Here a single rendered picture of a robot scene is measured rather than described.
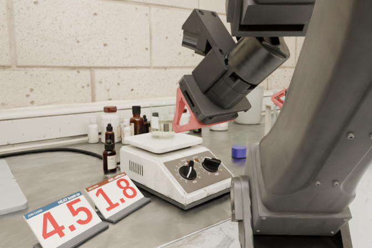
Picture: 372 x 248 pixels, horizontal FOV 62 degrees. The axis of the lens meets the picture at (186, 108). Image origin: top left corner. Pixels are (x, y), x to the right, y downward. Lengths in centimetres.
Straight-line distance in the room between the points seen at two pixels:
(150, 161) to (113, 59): 59
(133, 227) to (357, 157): 36
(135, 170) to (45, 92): 50
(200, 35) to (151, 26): 75
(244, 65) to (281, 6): 9
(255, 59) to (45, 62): 76
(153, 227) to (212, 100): 20
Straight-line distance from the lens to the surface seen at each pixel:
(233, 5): 33
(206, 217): 50
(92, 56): 106
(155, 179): 55
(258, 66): 36
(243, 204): 26
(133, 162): 60
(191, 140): 60
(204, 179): 55
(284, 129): 20
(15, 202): 59
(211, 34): 41
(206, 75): 40
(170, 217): 50
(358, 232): 52
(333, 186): 22
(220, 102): 40
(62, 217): 48
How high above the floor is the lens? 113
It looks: 8 degrees down
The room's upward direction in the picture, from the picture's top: straight up
